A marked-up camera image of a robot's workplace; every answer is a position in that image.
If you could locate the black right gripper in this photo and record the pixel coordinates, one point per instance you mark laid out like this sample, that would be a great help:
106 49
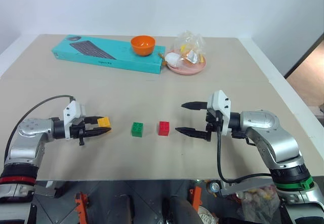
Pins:
214 121

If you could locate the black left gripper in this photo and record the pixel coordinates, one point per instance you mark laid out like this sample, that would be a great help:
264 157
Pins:
78 130

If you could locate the yellow toy brick cube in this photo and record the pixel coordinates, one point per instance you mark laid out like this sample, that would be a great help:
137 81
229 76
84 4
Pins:
104 121

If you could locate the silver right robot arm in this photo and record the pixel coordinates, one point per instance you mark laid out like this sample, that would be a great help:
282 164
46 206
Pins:
278 143

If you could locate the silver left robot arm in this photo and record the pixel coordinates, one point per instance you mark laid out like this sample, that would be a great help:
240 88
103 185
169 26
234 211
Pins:
27 143

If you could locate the red toy brick cube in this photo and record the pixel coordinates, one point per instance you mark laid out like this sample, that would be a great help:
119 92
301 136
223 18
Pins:
163 129

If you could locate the green toy brick cube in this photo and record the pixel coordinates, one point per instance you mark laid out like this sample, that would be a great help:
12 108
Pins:
137 130

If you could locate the pink plate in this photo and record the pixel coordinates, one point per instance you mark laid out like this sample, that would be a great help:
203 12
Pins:
188 69

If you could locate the silver foil packet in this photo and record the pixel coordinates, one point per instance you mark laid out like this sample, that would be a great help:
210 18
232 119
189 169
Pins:
193 56

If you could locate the teal keyboard box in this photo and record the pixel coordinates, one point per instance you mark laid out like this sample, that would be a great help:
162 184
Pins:
101 56

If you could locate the orange clamp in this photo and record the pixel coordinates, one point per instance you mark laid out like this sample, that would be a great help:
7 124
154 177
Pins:
196 197
81 206

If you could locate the clear plastic bag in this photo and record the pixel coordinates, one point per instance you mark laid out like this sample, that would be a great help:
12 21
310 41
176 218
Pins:
188 40

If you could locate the orange plastic bowl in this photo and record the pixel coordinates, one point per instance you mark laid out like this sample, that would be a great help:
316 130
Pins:
143 47

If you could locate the white patterned object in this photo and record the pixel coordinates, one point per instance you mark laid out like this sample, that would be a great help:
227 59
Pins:
208 216

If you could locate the clear bag of toys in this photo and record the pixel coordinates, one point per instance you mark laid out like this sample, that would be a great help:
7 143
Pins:
258 203

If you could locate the brown wooden door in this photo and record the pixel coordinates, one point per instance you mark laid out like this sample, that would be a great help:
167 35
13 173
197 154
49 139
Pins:
310 69

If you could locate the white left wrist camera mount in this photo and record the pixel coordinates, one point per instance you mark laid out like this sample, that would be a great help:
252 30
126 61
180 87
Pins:
73 108

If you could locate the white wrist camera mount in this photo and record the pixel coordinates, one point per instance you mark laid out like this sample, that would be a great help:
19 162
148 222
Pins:
222 107
73 108

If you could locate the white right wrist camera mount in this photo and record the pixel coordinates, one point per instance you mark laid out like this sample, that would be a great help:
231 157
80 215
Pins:
222 107

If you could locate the grey metal bracket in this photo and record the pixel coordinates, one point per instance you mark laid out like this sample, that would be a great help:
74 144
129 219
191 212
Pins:
46 189
243 187

